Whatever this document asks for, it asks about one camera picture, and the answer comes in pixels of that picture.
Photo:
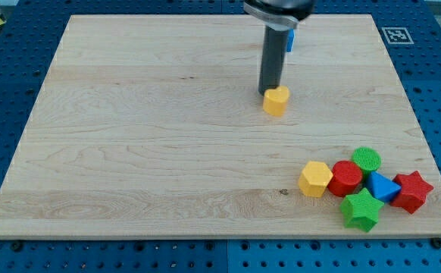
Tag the yellow heart block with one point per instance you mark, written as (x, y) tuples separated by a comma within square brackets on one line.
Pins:
[(275, 100)]

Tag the yellow hexagon block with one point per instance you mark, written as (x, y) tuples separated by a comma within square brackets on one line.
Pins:
[(314, 179)]

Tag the red star block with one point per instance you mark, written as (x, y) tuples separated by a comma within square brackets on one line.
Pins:
[(413, 193)]

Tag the white fiducial marker tag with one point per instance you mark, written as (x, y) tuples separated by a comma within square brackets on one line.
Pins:
[(397, 36)]

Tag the red cylinder block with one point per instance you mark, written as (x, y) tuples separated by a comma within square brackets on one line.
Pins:
[(346, 177)]

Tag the green star block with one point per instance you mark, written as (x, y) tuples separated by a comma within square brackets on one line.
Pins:
[(361, 210)]

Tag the blue triangle block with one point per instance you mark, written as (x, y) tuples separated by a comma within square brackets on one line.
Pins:
[(381, 187)]

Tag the green cylinder block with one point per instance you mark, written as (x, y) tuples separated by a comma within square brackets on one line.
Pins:
[(367, 159)]

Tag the wooden board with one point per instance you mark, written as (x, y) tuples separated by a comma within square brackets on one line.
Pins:
[(151, 127)]

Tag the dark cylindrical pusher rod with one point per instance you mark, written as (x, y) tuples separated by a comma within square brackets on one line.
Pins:
[(272, 59)]

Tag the blue cube block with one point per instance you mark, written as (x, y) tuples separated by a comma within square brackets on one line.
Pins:
[(290, 40)]

